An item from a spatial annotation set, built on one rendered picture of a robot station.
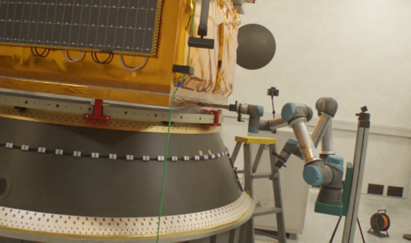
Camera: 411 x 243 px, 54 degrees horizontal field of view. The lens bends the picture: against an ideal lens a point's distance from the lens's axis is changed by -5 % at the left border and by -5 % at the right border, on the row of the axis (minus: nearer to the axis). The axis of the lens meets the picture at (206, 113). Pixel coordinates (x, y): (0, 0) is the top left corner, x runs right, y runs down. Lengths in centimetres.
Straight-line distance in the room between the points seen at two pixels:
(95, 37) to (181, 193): 86
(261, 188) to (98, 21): 454
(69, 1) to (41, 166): 73
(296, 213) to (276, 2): 561
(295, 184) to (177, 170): 398
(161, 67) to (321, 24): 858
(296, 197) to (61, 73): 461
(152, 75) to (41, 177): 68
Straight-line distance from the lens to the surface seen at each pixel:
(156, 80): 171
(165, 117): 211
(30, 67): 196
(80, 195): 192
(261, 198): 600
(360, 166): 266
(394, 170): 1039
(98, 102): 198
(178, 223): 202
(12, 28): 198
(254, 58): 993
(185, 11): 176
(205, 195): 221
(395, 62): 1035
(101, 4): 179
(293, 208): 604
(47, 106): 203
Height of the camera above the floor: 178
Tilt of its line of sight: 2 degrees down
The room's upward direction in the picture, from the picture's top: 6 degrees clockwise
